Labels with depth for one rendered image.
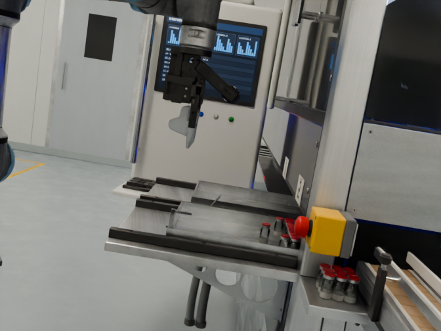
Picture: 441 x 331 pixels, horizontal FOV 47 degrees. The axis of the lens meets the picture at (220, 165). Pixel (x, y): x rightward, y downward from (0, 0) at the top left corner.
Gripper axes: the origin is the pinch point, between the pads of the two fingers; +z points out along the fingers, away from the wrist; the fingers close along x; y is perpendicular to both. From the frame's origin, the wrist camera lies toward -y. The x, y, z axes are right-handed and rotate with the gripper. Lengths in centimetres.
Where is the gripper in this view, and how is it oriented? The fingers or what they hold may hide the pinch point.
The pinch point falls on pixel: (191, 143)
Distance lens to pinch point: 110.6
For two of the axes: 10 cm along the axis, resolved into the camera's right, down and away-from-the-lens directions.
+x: -0.3, 1.5, -9.9
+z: -1.6, 9.8, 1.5
